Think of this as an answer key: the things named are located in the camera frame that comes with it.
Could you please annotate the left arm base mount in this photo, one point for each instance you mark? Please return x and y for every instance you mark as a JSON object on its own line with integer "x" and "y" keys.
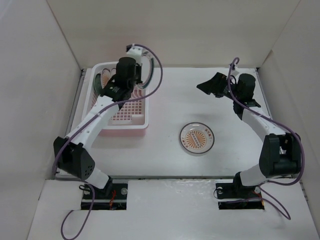
{"x": 113, "y": 199}

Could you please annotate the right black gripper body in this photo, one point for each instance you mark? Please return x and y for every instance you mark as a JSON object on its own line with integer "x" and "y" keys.
{"x": 236, "y": 94}

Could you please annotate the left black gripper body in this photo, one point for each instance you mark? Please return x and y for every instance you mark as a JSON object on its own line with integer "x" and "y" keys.
{"x": 137, "y": 79}

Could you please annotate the small blue patterned plate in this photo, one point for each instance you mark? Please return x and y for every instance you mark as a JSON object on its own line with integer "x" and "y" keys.
{"x": 97, "y": 84}

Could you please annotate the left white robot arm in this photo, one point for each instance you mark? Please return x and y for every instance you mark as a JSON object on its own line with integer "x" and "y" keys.
{"x": 112, "y": 83}

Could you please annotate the pink white dish rack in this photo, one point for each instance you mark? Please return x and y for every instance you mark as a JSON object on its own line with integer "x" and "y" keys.
{"x": 133, "y": 118}

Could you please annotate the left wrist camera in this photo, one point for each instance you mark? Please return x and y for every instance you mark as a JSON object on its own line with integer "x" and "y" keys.
{"x": 134, "y": 52}

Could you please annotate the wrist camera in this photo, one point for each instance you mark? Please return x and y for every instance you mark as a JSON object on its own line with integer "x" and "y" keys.
{"x": 234, "y": 70}
{"x": 134, "y": 52}

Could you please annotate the orange sunburst plate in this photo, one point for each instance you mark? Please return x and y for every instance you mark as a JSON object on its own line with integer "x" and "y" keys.
{"x": 196, "y": 138}
{"x": 105, "y": 76}

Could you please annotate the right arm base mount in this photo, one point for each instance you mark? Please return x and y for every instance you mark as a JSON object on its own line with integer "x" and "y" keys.
{"x": 232, "y": 195}

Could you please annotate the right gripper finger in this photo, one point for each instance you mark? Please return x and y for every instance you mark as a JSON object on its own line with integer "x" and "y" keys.
{"x": 219, "y": 80}
{"x": 220, "y": 92}

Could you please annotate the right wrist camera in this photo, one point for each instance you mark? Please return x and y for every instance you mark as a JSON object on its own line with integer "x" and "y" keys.
{"x": 234, "y": 70}

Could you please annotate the green red rimmed plate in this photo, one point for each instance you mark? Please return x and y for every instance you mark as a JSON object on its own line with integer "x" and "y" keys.
{"x": 151, "y": 67}

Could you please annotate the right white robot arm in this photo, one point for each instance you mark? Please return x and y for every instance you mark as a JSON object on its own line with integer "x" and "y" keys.
{"x": 281, "y": 150}

